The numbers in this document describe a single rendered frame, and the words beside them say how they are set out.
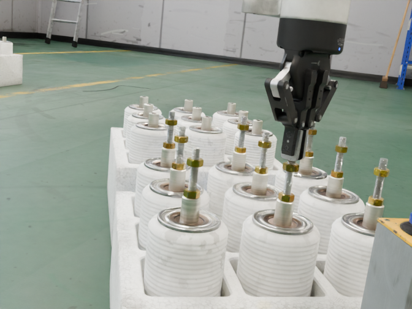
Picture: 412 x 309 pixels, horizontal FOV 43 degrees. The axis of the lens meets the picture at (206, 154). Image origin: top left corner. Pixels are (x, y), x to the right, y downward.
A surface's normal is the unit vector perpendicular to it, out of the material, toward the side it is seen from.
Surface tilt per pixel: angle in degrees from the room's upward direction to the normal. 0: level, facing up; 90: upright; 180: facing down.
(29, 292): 0
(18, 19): 90
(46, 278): 0
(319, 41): 89
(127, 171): 90
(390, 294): 90
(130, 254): 0
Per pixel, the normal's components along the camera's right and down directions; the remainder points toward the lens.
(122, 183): 0.20, 0.26
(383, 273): -0.98, -0.06
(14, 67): 0.96, 0.16
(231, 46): -0.32, 0.19
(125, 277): 0.11, -0.97
